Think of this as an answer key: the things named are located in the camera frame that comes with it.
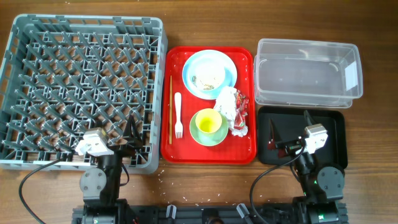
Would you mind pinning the white napkin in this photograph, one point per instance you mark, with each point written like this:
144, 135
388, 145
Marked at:
226, 105

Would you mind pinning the white plastic fork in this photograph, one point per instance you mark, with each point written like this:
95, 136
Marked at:
178, 107

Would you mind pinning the black plastic tray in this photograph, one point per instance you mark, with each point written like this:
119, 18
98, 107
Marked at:
290, 124

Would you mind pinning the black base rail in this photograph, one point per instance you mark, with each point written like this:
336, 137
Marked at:
281, 213

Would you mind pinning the white bowl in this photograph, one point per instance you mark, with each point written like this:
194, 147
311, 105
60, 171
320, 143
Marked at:
209, 68

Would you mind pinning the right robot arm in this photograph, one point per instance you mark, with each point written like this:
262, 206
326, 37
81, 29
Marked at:
322, 183

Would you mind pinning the light blue plate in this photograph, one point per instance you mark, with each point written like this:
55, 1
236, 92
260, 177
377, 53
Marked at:
220, 58

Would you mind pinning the yellow cup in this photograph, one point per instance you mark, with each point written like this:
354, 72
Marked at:
208, 120

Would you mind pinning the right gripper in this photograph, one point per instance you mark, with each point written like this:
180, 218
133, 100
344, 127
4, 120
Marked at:
288, 148

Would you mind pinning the red plastic tray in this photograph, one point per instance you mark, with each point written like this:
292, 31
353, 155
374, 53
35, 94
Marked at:
233, 149

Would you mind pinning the wooden chopstick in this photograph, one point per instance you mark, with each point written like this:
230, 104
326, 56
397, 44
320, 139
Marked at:
170, 109

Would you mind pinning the clear plastic bin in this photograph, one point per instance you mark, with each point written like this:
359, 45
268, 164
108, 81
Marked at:
307, 73

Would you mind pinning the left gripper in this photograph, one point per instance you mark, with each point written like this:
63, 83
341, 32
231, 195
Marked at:
134, 141

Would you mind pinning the red snack wrapper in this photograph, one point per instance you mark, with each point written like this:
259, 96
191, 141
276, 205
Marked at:
242, 102

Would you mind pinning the food scraps and rice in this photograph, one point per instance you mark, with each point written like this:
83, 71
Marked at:
204, 82

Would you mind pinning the green saucer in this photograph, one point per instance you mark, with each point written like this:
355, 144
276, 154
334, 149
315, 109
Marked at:
209, 139

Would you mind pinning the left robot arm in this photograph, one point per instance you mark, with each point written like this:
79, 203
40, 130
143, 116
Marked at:
100, 185

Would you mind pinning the grey dishwasher rack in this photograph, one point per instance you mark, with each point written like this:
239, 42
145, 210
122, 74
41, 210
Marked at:
62, 75

